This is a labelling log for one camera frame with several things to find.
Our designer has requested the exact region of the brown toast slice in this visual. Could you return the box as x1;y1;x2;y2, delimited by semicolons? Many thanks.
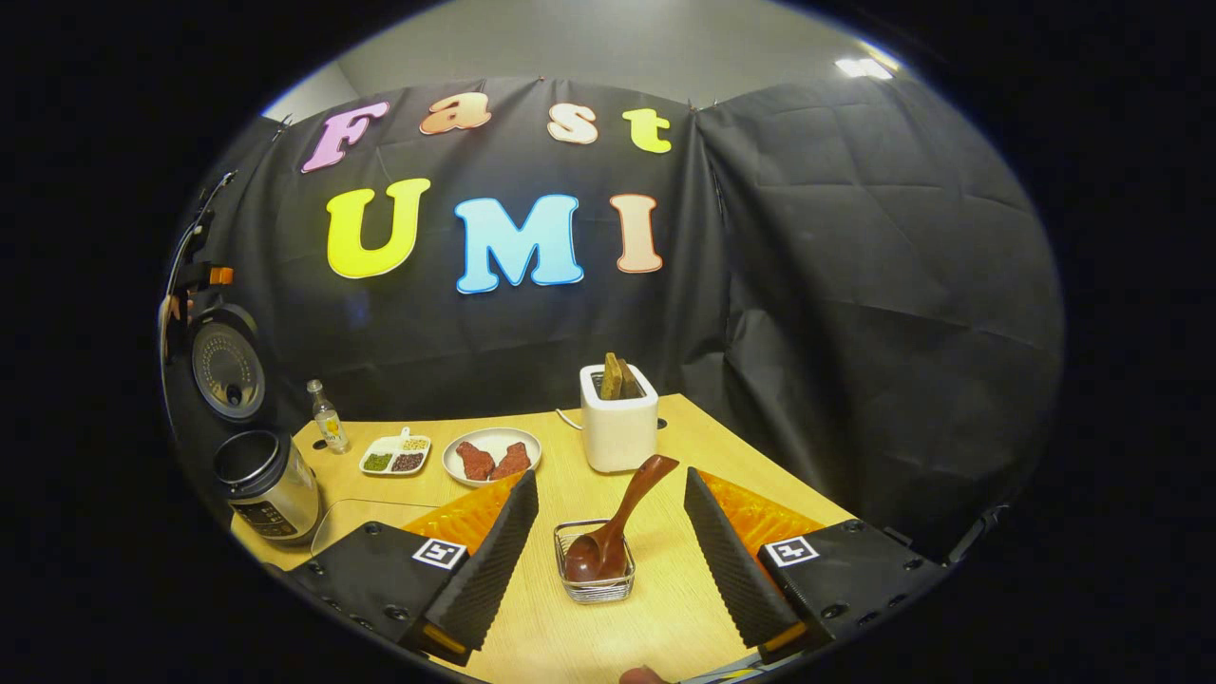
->
599;352;644;401

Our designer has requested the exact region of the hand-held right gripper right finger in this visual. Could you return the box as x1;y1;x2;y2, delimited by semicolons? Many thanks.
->
684;465;951;664

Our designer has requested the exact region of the white divided bean dish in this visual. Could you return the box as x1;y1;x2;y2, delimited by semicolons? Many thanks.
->
359;427;432;478

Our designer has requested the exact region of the white round plate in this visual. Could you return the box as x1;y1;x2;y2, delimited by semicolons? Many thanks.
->
443;427;542;488

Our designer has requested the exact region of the small clear glass bottle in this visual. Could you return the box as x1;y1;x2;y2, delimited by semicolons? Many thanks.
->
306;379;351;455

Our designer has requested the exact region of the grey silver rice cooker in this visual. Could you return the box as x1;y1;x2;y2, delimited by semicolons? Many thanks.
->
190;302;322;547

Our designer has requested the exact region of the black backdrop cloth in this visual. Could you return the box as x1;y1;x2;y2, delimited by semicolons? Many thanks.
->
161;76;1065;561

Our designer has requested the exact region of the white toaster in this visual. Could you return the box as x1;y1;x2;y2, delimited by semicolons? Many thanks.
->
579;364;660;474

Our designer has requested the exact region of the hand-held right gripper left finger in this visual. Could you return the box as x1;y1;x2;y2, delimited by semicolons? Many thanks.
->
285;468;540;666

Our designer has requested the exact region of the wire metal chopstick holder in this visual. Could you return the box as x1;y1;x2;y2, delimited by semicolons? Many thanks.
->
554;519;637;605

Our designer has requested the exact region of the brown wooden spoon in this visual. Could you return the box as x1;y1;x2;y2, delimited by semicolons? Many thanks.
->
564;454;681;583

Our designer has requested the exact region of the clear glass tray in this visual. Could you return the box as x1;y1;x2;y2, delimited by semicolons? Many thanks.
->
311;498;438;557

